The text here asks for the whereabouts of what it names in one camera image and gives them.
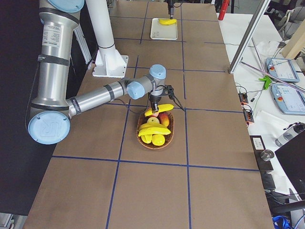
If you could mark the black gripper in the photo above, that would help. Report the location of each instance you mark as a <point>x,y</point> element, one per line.
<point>171,5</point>
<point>155,100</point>

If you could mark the yellow banana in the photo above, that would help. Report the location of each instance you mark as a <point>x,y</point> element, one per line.
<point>146,125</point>
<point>167,21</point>
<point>154,130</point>
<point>161,108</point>

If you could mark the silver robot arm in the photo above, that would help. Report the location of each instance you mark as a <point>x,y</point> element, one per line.
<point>51,111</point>

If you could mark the brown wicker basket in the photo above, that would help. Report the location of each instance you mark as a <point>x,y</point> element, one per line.
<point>146,140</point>

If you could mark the pink red apple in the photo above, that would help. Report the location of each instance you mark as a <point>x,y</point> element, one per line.
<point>154,115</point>

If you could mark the pale green apple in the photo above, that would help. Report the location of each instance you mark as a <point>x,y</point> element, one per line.
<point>153,120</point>

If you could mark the red yellow mango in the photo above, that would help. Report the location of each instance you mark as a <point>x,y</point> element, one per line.
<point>164,119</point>

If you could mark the white rectangular tray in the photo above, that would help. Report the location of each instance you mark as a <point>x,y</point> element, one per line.
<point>163,32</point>

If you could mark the yellow lemon fruit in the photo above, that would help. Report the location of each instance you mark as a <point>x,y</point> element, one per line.
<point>158,140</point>

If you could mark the red bottle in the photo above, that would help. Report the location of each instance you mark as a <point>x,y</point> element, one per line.
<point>223,9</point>

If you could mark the silver reacher grabber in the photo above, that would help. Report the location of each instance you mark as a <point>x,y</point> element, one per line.
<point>262,63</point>

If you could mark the black box white label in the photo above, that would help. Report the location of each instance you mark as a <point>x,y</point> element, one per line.
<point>257,142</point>

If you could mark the silver metal cup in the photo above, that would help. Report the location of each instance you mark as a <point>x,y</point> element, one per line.
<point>267,155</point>

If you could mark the far teach pendant tablet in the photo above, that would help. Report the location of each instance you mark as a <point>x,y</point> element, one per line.
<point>282,68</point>

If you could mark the teach pendant tablet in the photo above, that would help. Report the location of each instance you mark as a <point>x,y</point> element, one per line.
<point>289,100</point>
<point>282,68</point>

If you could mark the near teach pendant tablet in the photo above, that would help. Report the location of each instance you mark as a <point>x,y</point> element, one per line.
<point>289,100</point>

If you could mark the clear water bottle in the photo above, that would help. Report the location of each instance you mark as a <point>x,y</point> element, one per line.
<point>290,132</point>

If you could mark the black laptop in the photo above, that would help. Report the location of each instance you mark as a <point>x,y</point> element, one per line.
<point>290,166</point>

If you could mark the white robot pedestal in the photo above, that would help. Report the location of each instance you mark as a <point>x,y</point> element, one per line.
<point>109,62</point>

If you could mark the aluminium frame post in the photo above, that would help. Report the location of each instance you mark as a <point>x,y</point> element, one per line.
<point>248,34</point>

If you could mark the green handled reacher grabber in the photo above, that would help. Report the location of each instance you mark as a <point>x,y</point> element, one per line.
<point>275,78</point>

